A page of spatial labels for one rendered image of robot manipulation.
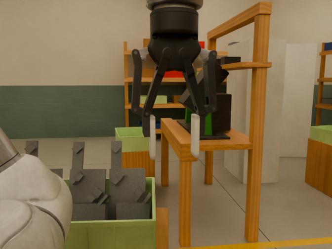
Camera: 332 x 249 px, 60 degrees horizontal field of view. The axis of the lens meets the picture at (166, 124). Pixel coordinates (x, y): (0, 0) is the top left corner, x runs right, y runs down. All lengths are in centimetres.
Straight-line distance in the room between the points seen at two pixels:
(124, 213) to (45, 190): 57
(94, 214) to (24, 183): 59
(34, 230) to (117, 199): 76
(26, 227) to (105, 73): 665
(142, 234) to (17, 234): 58
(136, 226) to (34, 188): 43
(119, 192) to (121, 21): 617
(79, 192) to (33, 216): 76
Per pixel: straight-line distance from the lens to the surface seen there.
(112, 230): 100
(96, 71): 709
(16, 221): 50
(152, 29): 45
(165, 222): 133
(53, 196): 67
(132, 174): 123
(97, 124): 717
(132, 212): 118
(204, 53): 48
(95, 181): 125
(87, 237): 102
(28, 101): 744
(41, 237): 51
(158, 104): 648
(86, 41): 716
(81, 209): 121
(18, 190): 64
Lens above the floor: 141
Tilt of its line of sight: 9 degrees down
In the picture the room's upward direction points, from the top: straight up
